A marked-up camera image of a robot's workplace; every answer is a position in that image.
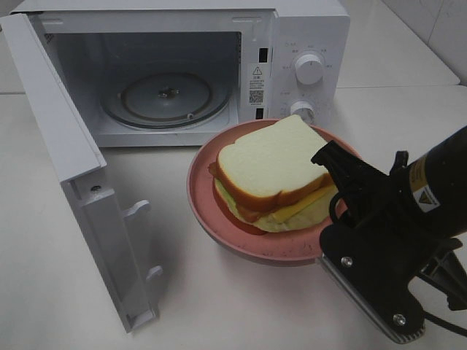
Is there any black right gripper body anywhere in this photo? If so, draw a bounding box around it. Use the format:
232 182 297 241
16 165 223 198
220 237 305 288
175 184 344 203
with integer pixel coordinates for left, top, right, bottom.
328 160 434 255

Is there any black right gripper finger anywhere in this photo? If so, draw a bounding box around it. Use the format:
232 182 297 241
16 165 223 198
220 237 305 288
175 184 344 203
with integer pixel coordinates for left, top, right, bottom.
311 141 360 171

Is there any toy sandwich with bread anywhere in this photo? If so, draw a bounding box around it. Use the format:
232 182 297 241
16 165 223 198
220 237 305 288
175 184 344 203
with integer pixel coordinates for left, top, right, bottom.
209 114 337 233

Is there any pink round plate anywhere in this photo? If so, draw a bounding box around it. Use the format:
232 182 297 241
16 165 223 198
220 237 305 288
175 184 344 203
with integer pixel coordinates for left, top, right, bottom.
186 118 364 266

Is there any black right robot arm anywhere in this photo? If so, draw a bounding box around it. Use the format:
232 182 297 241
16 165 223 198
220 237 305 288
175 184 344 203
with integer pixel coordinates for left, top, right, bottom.
312 128 466 259

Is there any white lower timer knob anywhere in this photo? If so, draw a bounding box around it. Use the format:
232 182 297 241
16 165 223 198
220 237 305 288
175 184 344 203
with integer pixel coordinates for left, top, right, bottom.
290 101 315 124

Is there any white upper power knob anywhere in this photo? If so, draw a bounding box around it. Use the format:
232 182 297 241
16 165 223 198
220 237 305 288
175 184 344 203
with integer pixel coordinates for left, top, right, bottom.
294 53 323 85

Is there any glass microwave turntable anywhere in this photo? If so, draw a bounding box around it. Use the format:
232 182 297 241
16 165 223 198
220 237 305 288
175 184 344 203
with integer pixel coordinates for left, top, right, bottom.
101 71 233 130

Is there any white microwave oven body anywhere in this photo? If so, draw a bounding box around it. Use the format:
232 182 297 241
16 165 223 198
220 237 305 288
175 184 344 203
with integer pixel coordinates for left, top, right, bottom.
9 1 350 147

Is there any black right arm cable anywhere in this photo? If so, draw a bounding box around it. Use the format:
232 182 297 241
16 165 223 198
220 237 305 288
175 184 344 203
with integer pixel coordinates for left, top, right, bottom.
328 151 467 329

